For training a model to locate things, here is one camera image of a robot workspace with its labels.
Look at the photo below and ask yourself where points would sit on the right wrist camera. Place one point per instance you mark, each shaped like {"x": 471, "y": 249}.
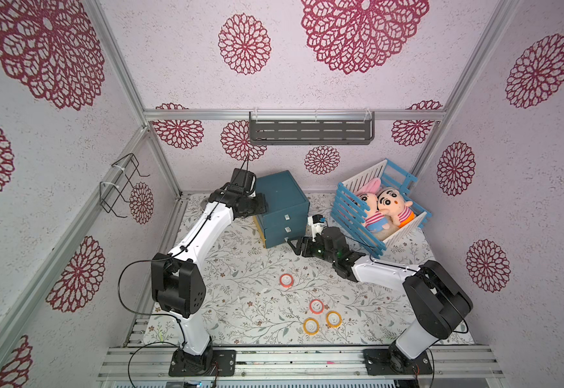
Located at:
{"x": 317, "y": 224}

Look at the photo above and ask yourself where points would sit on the pink plush doll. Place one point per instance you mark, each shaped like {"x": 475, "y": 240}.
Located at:
{"x": 374, "y": 221}

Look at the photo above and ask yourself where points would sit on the teal drawer cabinet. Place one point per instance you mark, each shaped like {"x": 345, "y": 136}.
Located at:
{"x": 287, "y": 209}

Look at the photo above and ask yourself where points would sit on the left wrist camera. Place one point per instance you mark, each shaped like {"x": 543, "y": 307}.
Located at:
{"x": 242, "y": 182}

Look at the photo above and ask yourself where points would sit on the blue white toy crib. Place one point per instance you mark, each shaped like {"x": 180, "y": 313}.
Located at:
{"x": 349, "y": 211}

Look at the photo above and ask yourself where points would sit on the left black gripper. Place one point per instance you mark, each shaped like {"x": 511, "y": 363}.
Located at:
{"x": 261, "y": 205}

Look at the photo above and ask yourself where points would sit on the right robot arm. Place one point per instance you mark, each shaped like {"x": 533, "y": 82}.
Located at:
{"x": 439, "y": 304}

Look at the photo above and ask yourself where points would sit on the yellow tape roll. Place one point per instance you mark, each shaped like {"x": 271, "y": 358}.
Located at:
{"x": 311, "y": 327}
{"x": 333, "y": 319}

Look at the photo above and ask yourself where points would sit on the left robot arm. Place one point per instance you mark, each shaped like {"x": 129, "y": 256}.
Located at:
{"x": 177, "y": 283}

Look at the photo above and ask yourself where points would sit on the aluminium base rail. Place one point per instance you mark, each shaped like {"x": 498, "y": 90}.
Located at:
{"x": 305, "y": 363}

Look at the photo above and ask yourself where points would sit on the red tape roll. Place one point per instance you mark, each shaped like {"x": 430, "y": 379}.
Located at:
{"x": 316, "y": 306}
{"x": 286, "y": 280}

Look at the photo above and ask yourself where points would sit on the grey wall shelf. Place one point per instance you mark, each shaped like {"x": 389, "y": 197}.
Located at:
{"x": 314, "y": 132}

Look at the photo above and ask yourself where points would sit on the boy plush doll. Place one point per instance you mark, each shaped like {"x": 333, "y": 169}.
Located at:
{"x": 391, "y": 203}

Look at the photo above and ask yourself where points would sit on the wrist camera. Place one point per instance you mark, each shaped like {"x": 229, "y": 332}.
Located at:
{"x": 242, "y": 182}
{"x": 317, "y": 224}

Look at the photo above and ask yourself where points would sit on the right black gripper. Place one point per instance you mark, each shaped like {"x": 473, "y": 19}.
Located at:
{"x": 305, "y": 245}

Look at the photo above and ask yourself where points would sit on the black wire wall rack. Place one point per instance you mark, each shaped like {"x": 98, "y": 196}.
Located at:
{"x": 112, "y": 192}

